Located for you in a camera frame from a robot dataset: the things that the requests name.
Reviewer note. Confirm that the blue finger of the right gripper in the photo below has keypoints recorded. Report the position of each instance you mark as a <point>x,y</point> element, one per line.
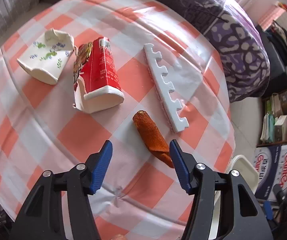
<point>268,210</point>

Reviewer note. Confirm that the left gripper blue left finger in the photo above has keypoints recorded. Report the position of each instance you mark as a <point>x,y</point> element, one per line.
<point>98,165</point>

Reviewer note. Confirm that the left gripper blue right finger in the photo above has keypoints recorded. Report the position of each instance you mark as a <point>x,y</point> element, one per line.
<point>184,164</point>

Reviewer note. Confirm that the white plastic trash bin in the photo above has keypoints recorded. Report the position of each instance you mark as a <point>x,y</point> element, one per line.
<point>250,175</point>

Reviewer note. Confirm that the orange rolled wrapper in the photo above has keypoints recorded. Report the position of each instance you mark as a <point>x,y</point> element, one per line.
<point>152,138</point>

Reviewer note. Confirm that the near Ganten water carton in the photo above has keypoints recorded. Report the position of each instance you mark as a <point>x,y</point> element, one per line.
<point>266,163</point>

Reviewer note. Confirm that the white notched foam strip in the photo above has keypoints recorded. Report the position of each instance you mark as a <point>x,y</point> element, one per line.
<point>165,88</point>

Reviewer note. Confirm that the wooden bookshelf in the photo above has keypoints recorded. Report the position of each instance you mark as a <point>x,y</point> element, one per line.
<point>274,127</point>

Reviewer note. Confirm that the orange white checkered tablecloth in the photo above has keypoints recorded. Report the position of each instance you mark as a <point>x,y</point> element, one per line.
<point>40,129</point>

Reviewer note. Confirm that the black storage bench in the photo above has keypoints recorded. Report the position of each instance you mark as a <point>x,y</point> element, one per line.
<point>278,74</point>

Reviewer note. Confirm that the white floral paper cup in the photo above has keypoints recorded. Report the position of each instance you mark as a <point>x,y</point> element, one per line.
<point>45,59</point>

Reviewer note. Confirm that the purple patterned bed quilt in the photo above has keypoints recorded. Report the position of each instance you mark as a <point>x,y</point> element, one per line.
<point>231,32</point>

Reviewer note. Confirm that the pile of dark clothes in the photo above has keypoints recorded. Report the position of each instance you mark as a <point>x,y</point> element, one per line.
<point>278,36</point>

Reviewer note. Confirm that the pink white drawer cabinet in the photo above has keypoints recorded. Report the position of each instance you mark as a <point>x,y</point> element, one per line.
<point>273,13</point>

